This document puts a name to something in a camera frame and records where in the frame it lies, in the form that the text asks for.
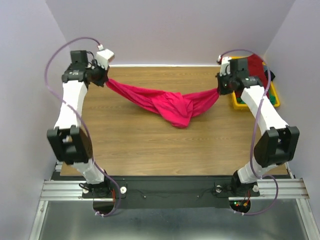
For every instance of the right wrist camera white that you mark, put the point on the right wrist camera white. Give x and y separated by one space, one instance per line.
224 62

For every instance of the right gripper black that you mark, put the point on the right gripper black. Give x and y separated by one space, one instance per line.
223 90

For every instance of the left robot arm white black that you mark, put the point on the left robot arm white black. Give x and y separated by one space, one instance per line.
69 138

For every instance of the dark red t shirt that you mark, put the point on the dark red t shirt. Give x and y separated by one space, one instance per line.
255 66

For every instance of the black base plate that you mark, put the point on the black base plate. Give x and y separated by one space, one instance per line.
222 195

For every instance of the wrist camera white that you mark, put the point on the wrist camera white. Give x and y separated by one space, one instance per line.
224 62
104 57

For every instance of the black garment in bin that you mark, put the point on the black garment in bin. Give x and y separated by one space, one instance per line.
269 75

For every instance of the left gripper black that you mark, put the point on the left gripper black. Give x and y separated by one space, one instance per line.
103 76

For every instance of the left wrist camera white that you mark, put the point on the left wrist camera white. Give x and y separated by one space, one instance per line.
104 57

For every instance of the pink t shirt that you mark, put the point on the pink t shirt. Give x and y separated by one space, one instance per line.
174 107

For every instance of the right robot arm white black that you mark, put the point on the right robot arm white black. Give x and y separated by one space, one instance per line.
278 141

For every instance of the green t shirt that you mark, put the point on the green t shirt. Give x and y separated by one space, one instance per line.
272 95

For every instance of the aluminium frame rail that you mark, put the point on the aluminium frame rail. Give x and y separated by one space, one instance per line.
287 189

